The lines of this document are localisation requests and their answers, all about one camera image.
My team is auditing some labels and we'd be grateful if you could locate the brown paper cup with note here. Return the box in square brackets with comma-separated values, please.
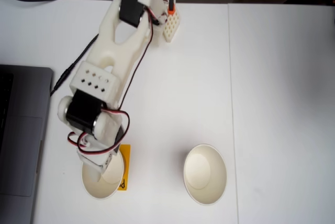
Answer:
[81, 150, 125, 200]

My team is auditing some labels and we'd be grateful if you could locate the grey laptop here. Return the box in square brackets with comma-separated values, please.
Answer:
[0, 64, 54, 224]

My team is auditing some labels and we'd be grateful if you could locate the white orange table clamp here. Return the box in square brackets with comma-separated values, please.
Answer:
[162, 0, 182, 42]

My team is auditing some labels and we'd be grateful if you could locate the yellow handwritten sticky note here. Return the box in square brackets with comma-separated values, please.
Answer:
[115, 144, 131, 191]

